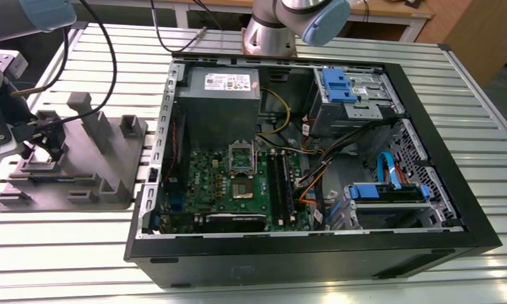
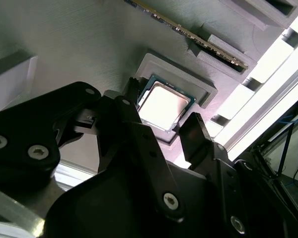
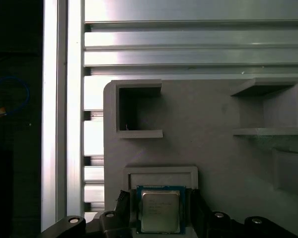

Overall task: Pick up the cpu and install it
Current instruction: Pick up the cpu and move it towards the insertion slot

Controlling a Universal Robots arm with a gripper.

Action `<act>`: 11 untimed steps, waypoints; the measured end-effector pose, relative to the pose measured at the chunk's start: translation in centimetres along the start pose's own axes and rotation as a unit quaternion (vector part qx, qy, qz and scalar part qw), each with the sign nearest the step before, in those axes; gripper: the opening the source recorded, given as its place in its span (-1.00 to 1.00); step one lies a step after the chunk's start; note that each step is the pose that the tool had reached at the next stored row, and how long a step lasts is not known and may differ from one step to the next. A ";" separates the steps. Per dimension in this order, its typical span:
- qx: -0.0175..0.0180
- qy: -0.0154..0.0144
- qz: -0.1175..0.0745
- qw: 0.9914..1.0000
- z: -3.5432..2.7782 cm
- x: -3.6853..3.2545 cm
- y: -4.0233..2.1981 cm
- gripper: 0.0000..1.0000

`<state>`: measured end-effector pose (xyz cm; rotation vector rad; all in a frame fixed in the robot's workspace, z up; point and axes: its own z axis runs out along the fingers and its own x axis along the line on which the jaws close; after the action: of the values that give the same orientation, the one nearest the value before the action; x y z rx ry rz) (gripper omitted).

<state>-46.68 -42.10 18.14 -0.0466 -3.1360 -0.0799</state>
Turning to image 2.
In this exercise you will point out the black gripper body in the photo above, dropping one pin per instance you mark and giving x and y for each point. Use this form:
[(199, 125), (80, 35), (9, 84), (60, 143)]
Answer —
[(114, 203)]

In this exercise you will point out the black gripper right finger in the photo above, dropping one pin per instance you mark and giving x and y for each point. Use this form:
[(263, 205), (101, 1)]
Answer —
[(193, 138)]

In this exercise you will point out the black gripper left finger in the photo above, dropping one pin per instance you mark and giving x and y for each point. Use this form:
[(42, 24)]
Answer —
[(27, 129)]

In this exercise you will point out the silver CPU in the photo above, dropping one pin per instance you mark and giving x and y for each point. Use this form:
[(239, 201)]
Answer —
[(164, 104)]

